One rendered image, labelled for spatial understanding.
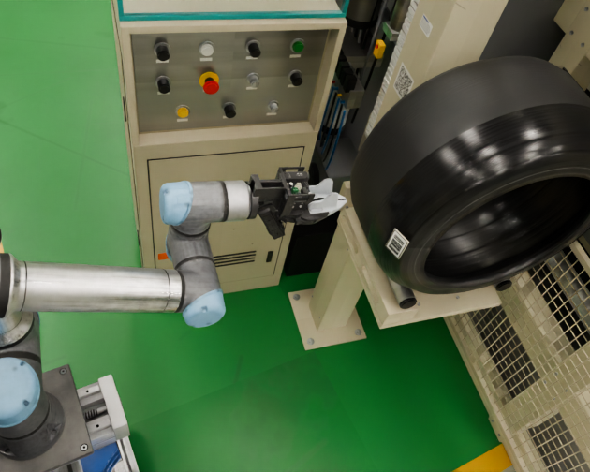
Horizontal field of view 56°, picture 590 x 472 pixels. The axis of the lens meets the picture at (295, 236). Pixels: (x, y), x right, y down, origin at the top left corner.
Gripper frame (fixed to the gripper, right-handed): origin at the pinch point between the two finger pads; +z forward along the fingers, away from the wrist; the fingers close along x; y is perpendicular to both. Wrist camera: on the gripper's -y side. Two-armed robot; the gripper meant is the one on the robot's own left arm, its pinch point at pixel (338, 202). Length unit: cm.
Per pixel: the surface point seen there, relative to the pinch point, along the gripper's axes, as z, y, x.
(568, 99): 37.5, 28.5, -0.8
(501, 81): 26.7, 26.8, 6.1
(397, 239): 9.7, -0.2, -9.7
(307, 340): 36, -116, 23
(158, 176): -25, -46, 50
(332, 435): 35, -117, -15
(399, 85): 27.5, 3.2, 33.8
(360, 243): 21.8, -31.7, 11.0
